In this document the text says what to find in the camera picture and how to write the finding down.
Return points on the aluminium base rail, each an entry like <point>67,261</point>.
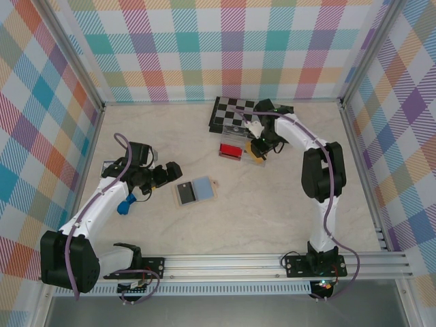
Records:
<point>221,267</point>

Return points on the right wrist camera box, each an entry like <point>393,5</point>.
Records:
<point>254,127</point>

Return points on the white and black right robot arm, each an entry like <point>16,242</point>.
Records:
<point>323,177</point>

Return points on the light blue card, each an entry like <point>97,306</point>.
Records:
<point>203,188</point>

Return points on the aluminium frame rail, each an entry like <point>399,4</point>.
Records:
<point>365,177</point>
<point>84,180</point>

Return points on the blue plastic object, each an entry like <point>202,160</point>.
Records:
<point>124,206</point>

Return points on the black and silver chessboard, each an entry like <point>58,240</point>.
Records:
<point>225,112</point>

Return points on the beige card holder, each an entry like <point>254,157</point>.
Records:
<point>175,199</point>

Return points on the dark grey credit card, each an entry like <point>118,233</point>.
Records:
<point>186,193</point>

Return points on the gold card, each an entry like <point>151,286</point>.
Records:
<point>250,151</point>

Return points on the clear acrylic card organiser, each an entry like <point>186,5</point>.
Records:
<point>235,133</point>

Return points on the red card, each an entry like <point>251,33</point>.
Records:
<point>231,150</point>

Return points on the aluminium frame post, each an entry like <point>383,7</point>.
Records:
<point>76,54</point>
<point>371,51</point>

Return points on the small controller board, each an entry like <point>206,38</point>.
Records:
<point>323,285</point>
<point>134,287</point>

